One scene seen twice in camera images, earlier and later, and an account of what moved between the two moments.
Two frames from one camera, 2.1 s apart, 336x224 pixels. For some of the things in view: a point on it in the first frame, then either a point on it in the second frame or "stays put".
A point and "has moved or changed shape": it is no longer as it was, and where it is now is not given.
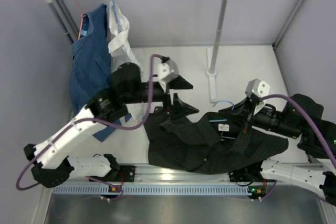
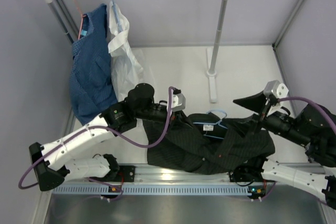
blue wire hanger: (219, 120) → (213, 136)
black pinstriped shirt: (207, 142) has moved or changed shape
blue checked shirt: (91, 72) stays put
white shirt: (121, 50) stays put
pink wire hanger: (83, 16) stays put
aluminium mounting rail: (152, 175) stays put
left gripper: (180, 109) → (177, 117)
